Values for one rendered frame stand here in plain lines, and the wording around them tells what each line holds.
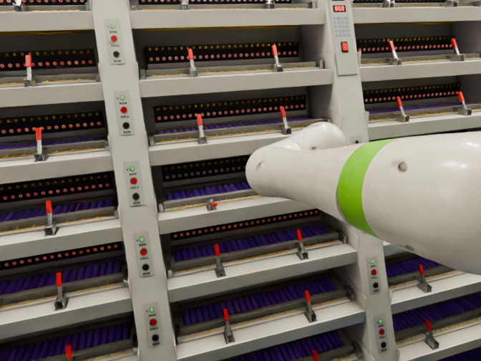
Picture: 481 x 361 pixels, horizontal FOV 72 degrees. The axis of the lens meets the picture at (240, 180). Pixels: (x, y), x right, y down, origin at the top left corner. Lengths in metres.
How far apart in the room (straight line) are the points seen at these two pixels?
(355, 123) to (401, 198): 0.84
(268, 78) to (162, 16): 0.35
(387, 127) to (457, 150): 0.91
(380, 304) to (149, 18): 1.13
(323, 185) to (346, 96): 0.75
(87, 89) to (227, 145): 0.41
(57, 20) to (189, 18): 0.35
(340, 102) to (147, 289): 0.81
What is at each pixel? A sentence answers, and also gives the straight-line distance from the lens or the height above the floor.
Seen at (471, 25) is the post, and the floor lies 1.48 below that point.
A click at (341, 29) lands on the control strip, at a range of 1.21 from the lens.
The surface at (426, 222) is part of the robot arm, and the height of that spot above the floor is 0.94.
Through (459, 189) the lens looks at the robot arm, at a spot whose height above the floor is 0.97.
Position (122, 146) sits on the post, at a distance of 0.96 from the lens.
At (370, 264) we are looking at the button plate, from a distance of 1.18.
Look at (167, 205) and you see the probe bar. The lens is 1.00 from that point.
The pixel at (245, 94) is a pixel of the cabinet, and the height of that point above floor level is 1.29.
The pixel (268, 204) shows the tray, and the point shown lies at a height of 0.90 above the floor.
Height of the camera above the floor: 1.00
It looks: level
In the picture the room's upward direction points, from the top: 8 degrees counter-clockwise
